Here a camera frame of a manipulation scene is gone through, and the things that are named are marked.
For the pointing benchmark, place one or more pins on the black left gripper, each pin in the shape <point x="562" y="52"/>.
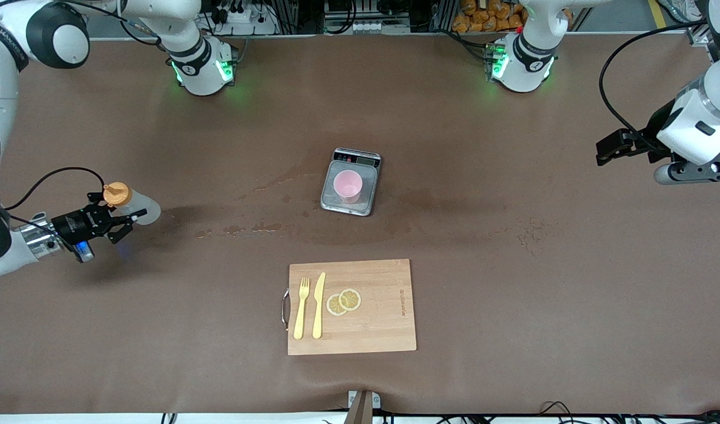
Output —
<point x="653" y="136"/>

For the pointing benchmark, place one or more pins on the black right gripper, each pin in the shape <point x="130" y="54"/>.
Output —
<point x="72" y="225"/>

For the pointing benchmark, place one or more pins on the sauce bottle with orange cap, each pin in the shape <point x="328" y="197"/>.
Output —
<point x="139" y="206"/>

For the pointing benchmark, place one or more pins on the pink plastic cup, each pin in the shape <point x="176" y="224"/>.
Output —
<point x="348" y="185"/>

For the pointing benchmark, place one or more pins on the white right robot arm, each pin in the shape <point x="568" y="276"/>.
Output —
<point x="0" y="76"/>

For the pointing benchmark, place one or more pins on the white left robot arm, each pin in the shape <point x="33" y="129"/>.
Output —
<point x="698" y="129"/>

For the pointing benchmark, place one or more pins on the bag of orange snacks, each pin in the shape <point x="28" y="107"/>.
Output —
<point x="483" y="17"/>

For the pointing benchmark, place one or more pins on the brown table cover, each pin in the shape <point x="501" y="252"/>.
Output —
<point x="513" y="330"/>

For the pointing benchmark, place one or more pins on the yellow plastic fork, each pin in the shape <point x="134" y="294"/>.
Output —
<point x="301" y="312"/>

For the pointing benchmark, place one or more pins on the yellow plastic knife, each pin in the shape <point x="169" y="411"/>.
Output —
<point x="318" y="306"/>

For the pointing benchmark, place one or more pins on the white power strip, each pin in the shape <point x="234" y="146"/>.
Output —
<point x="242" y="20"/>

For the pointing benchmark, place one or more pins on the lemon slice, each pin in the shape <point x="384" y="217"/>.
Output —
<point x="351" y="299"/>
<point x="334" y="306"/>

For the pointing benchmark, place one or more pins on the silver kitchen scale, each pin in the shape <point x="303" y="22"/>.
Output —
<point x="368" y="203"/>

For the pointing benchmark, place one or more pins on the wooden cutting board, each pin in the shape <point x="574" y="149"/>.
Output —
<point x="377" y="324"/>

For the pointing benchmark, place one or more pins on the aluminium frame profile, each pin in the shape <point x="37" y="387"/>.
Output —
<point x="701" y="38"/>

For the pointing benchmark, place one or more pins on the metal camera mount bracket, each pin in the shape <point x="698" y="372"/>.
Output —
<point x="362" y="406"/>

